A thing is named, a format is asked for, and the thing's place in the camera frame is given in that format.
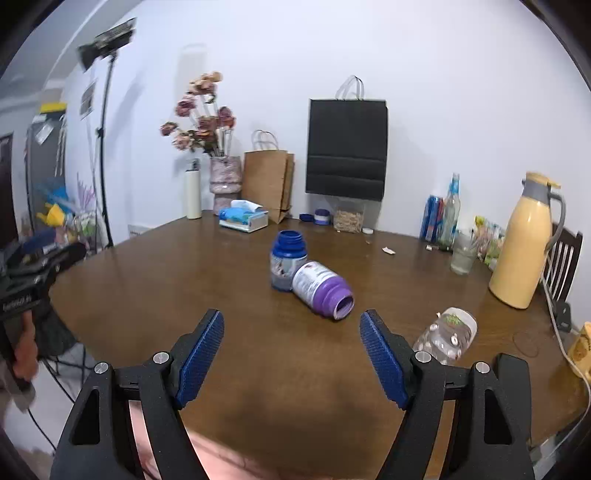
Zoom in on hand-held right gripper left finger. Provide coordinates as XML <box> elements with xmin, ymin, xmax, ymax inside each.
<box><xmin>50</xmin><ymin>309</ymin><xmax>225</xmax><ymax>480</ymax></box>

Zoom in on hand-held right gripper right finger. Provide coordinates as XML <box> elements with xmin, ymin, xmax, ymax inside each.
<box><xmin>359</xmin><ymin>309</ymin><xmax>535</xmax><ymax>480</ymax></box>

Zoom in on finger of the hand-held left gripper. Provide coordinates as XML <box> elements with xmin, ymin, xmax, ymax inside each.
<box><xmin>28</xmin><ymin>242</ymin><xmax>88</xmax><ymax>281</ymax></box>
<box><xmin>17</xmin><ymin>228</ymin><xmax>57</xmax><ymax>256</ymax></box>

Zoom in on clear plastic bottle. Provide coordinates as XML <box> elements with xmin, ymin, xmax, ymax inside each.
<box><xmin>412</xmin><ymin>307</ymin><xmax>478</xmax><ymax>366</ymax></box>

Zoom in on person's left forearm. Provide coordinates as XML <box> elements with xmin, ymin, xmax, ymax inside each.
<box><xmin>0</xmin><ymin>357</ymin><xmax>37</xmax><ymax>412</ymax></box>

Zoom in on person's left hand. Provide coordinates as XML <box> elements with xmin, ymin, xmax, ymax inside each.
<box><xmin>12</xmin><ymin>313</ymin><xmax>40</xmax><ymax>382</ymax></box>

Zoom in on colourful toy pile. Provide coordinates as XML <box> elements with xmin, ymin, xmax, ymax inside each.
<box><xmin>34</xmin><ymin>173</ymin><xmax>105</xmax><ymax>254</ymax></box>

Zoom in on dark refrigerator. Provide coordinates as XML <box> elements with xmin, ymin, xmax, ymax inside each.
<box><xmin>24</xmin><ymin>102</ymin><xmax>69</xmax><ymax>241</ymax></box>

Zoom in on purple plastic bottle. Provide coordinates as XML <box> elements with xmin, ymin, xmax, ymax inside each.
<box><xmin>292</xmin><ymin>261</ymin><xmax>355</xmax><ymax>321</ymax></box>

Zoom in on person's leg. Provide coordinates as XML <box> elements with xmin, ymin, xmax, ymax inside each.
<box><xmin>128</xmin><ymin>401</ymin><xmax>289</xmax><ymax>480</ymax></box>

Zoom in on black light stand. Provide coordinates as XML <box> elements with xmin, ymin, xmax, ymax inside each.
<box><xmin>76</xmin><ymin>17</ymin><xmax>138</xmax><ymax>250</ymax></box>

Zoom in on blue plastic bottle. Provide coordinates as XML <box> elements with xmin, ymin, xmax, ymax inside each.
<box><xmin>270</xmin><ymin>230</ymin><xmax>308</xmax><ymax>293</ymax></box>

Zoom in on clear drinking glass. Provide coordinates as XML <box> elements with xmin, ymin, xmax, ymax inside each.
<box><xmin>450</xmin><ymin>232</ymin><xmax>478</xmax><ymax>276</ymax></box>

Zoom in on white thermos bottle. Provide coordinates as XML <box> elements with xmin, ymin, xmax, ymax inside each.
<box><xmin>185</xmin><ymin>158</ymin><xmax>203</xmax><ymax>220</ymax></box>

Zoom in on blue tissue box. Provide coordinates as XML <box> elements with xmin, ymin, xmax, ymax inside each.
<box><xmin>218</xmin><ymin>200</ymin><xmax>269</xmax><ymax>233</ymax></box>

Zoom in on glass jar of grains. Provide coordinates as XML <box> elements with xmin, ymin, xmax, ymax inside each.
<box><xmin>333</xmin><ymin>197</ymin><xmax>365</xmax><ymax>233</ymax></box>

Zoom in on blue drink can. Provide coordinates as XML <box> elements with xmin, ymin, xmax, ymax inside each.
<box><xmin>420</xmin><ymin>194</ymin><xmax>445</xmax><ymax>243</ymax></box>

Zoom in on green snack packets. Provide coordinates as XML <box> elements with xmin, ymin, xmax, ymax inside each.
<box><xmin>472</xmin><ymin>215</ymin><xmax>507</xmax><ymax>271</ymax></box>

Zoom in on clear glass bottle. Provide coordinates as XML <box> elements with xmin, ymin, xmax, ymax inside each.
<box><xmin>438</xmin><ymin>173</ymin><xmax>462</xmax><ymax>248</ymax></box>

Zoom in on pink speckled vase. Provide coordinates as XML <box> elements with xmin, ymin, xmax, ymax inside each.
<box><xmin>209</xmin><ymin>155</ymin><xmax>242</xmax><ymax>215</ymax></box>

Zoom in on yellow thermos jug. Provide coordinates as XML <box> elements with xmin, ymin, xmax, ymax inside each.
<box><xmin>488</xmin><ymin>172</ymin><xmax>567</xmax><ymax>310</ymax></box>

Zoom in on black power adapter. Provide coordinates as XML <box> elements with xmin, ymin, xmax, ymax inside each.
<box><xmin>552</xmin><ymin>301</ymin><xmax>575</xmax><ymax>331</ymax></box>

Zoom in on brown paper bag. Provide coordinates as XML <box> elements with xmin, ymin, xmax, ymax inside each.
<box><xmin>241</xmin><ymin>130</ymin><xmax>296</xmax><ymax>224</ymax></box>

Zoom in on dried flower bouquet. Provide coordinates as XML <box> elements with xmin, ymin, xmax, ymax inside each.
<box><xmin>160</xmin><ymin>71</ymin><xmax>237</xmax><ymax>157</ymax></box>

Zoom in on yellow mug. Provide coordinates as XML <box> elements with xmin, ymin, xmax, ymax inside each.
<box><xmin>567</xmin><ymin>322</ymin><xmax>591</xmax><ymax>380</ymax></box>

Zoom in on dark wooden chair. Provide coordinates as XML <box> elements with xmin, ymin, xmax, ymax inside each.
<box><xmin>541</xmin><ymin>223</ymin><xmax>584</xmax><ymax>306</ymax></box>

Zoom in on black paper bag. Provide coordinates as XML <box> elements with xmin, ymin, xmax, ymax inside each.
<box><xmin>305</xmin><ymin>75</ymin><xmax>389</xmax><ymax>202</ymax></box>

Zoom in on wall paper notice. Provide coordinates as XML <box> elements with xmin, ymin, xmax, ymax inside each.
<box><xmin>79</xmin><ymin>79</ymin><xmax>98</xmax><ymax>121</ymax></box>

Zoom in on white cable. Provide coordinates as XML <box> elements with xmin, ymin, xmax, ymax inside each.
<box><xmin>541</xmin><ymin>279</ymin><xmax>591</xmax><ymax>384</ymax></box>

